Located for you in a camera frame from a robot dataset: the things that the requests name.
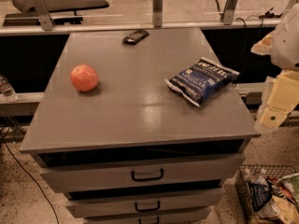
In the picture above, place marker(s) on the red apple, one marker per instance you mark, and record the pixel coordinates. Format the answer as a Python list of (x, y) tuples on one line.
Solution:
[(84, 78)]

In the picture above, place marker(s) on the middle grey drawer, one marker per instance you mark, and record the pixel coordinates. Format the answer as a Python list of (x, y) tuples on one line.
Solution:
[(147, 203)]

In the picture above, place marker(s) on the middle metal bracket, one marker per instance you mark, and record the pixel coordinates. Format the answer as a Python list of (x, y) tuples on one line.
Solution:
[(157, 13)]

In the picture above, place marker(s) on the metal bracket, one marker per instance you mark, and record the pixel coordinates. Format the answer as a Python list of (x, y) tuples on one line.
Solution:
[(228, 13), (42, 12), (157, 13)]

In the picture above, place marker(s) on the left metal bracket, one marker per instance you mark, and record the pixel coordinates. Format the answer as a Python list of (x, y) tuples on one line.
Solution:
[(42, 12)]

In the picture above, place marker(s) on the black remote control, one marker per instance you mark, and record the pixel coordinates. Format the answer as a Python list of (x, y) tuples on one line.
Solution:
[(135, 37)]

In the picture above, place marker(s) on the grey drawer cabinet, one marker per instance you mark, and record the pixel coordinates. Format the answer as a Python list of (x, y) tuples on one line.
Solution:
[(131, 115)]

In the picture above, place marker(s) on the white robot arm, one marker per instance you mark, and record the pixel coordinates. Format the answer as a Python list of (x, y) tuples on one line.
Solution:
[(285, 43)]

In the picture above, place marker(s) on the right metal bracket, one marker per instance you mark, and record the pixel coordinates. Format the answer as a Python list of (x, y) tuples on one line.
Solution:
[(228, 13)]

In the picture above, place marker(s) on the black bench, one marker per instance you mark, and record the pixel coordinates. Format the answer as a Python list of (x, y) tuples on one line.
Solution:
[(27, 15)]

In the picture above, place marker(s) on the blue chip bag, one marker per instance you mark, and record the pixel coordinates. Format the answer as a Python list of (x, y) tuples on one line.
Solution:
[(199, 82)]

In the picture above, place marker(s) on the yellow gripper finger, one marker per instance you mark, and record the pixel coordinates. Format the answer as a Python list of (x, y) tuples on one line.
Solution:
[(264, 46), (280, 97)]

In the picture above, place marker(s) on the top grey drawer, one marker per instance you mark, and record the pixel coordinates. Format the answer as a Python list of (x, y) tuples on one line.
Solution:
[(118, 175)]

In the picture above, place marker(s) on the snack bag in basket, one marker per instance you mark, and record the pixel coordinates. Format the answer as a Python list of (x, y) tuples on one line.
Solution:
[(260, 195)]

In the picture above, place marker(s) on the grey drawer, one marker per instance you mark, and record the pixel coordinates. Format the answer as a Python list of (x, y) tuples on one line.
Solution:
[(147, 203), (118, 175), (168, 217)]

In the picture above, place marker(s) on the bottom grey drawer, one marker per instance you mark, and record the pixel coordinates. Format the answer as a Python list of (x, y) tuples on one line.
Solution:
[(168, 217)]

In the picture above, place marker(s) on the metal rail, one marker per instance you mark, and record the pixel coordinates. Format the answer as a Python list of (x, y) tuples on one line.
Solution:
[(68, 29)]

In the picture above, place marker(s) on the wire basket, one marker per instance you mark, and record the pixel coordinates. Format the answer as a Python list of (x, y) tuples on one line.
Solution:
[(243, 191)]

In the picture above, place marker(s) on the plastic water bottle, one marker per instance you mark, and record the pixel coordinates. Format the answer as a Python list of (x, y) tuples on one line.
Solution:
[(7, 90)]

